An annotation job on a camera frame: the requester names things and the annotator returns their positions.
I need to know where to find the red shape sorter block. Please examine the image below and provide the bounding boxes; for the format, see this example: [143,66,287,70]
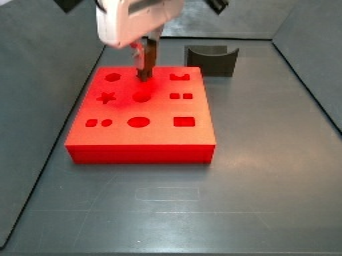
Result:
[64,67,217,164]

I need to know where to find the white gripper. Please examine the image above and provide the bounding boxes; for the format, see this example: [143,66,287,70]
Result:
[95,0,185,74]

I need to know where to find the dark grey curved holder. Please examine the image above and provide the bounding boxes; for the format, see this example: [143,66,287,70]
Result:
[185,45,239,77]

